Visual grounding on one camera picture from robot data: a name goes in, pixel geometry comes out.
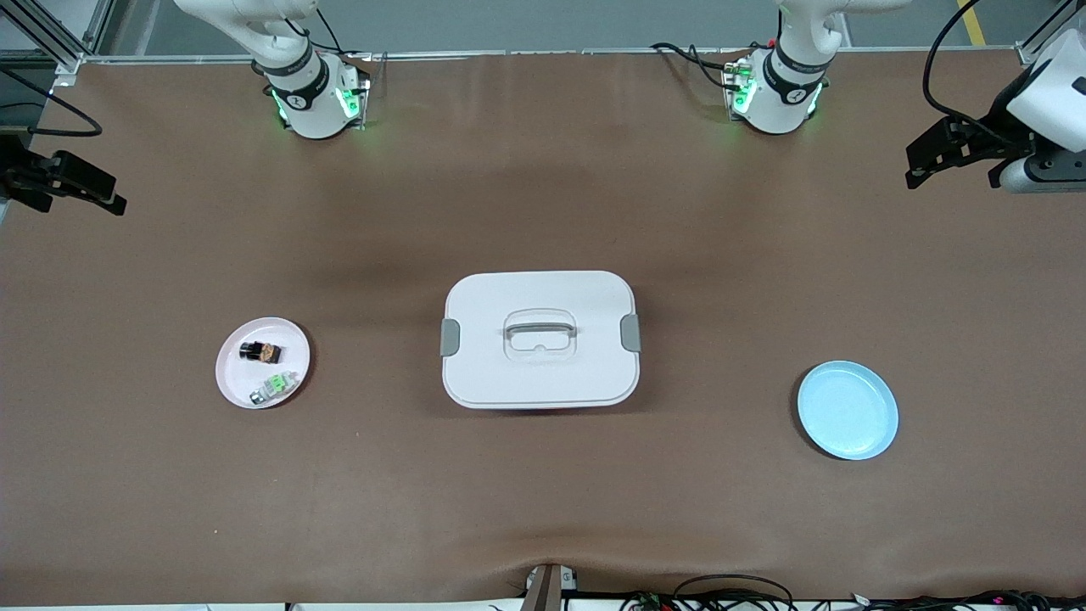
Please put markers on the light blue round plate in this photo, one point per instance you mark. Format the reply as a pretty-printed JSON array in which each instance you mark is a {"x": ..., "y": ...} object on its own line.
[{"x": 847, "y": 412}]

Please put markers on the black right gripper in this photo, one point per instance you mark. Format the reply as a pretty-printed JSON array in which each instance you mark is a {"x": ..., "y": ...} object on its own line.
[{"x": 12, "y": 163}]

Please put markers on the green grey switch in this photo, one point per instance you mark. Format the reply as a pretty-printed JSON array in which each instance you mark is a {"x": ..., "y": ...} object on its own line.
[{"x": 275, "y": 386}]

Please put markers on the white lidded storage box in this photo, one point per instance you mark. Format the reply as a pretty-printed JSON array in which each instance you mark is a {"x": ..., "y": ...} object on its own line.
[{"x": 540, "y": 339}]

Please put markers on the metal table bracket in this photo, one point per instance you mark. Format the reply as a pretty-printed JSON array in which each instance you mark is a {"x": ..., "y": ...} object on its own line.
[{"x": 547, "y": 585}]

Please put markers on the pale pink round plate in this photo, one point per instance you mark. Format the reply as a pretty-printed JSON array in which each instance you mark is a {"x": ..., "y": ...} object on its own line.
[{"x": 246, "y": 378}]

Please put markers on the aluminium frame profile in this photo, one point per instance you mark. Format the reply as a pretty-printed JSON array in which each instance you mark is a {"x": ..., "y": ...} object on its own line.
[
  {"x": 1048, "y": 25},
  {"x": 51, "y": 38}
]

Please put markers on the brown table cover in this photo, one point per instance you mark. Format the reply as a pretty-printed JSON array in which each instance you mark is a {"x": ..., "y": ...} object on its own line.
[{"x": 543, "y": 492}]

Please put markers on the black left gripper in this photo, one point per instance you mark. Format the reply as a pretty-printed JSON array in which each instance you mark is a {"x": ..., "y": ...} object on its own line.
[{"x": 994, "y": 127}]

